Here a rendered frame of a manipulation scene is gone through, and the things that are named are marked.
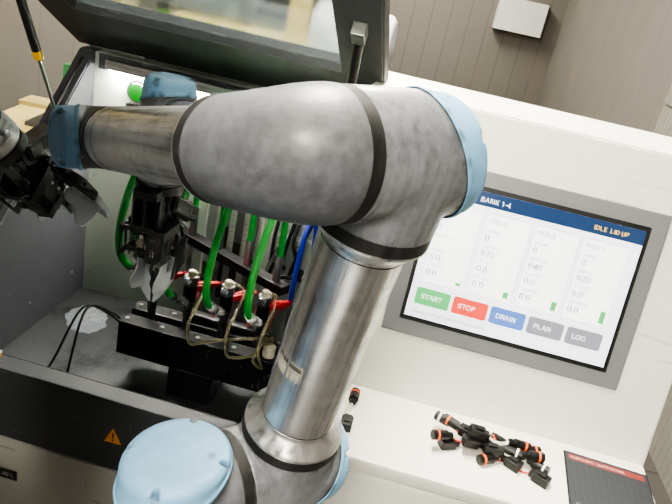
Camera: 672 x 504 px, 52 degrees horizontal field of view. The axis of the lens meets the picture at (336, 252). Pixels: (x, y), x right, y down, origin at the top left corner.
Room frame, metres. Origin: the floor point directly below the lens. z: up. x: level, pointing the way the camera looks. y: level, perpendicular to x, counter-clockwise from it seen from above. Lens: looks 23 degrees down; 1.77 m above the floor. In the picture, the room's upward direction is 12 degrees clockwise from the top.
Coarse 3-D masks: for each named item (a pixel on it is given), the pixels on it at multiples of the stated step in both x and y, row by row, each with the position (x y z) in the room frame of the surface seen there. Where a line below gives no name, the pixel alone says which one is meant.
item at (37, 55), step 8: (16, 0) 1.32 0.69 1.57; (24, 0) 1.33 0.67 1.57; (24, 8) 1.33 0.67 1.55; (24, 16) 1.33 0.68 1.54; (24, 24) 1.34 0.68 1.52; (32, 24) 1.35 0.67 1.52; (32, 32) 1.35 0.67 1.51; (32, 40) 1.35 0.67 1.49; (32, 48) 1.36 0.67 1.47; (40, 48) 1.37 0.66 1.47; (40, 56) 1.37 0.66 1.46; (40, 64) 1.38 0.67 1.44; (48, 88) 1.41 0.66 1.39
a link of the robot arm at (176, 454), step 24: (144, 432) 0.59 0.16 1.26; (168, 432) 0.59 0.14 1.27; (192, 432) 0.60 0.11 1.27; (216, 432) 0.60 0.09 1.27; (144, 456) 0.56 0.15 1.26; (168, 456) 0.56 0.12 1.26; (192, 456) 0.56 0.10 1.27; (216, 456) 0.57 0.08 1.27; (240, 456) 0.59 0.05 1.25; (120, 480) 0.53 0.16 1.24; (144, 480) 0.53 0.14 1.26; (168, 480) 0.53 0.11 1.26; (192, 480) 0.53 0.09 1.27; (216, 480) 0.54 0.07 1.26; (240, 480) 0.57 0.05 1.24
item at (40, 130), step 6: (36, 126) 1.00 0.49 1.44; (42, 126) 1.00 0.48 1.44; (30, 132) 0.98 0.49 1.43; (36, 132) 0.98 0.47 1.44; (42, 132) 0.97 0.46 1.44; (30, 138) 0.96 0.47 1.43; (36, 138) 0.95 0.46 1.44; (42, 138) 0.96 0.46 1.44; (30, 144) 0.94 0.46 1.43; (36, 144) 0.94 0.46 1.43; (42, 144) 0.96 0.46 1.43; (30, 150) 0.93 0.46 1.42; (36, 150) 0.94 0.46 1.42; (42, 150) 0.95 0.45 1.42; (48, 150) 0.96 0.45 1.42; (30, 156) 0.93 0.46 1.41; (36, 156) 0.94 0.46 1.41
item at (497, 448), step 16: (448, 416) 1.09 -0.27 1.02; (432, 432) 1.04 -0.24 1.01; (448, 432) 1.05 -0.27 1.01; (464, 432) 1.07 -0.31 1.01; (480, 432) 1.05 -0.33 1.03; (448, 448) 1.04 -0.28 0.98; (496, 448) 1.04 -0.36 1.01; (512, 448) 1.05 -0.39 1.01; (528, 448) 1.06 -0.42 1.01; (480, 464) 1.02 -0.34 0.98; (512, 464) 1.02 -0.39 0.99; (544, 464) 1.04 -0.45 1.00; (544, 480) 1.00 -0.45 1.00
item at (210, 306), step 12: (228, 216) 1.17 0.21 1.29; (252, 216) 1.37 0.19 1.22; (252, 228) 1.37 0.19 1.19; (216, 240) 1.13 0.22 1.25; (252, 240) 1.38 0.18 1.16; (216, 252) 1.13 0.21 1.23; (204, 276) 1.11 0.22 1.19; (204, 288) 1.11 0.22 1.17; (204, 300) 1.12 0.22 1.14; (216, 312) 1.18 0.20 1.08
